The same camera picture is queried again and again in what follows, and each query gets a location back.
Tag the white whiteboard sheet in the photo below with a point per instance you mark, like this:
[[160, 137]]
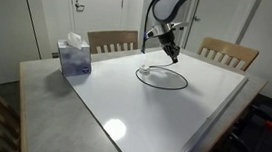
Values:
[[158, 121]]

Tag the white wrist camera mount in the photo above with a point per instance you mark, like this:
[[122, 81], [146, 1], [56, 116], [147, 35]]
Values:
[[157, 30]]

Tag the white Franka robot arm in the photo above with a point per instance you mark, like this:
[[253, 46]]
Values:
[[166, 8]]

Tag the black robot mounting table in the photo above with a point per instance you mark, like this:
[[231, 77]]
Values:
[[263, 145]]

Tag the white tissue paper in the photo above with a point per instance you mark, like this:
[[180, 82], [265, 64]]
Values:
[[74, 40]]

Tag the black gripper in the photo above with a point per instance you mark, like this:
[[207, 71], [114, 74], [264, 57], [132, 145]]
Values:
[[167, 40]]

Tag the purple tissue box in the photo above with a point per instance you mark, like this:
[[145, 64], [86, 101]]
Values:
[[75, 61]]

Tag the white room door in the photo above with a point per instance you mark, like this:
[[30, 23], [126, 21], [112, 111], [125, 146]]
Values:
[[99, 5], [214, 23]]

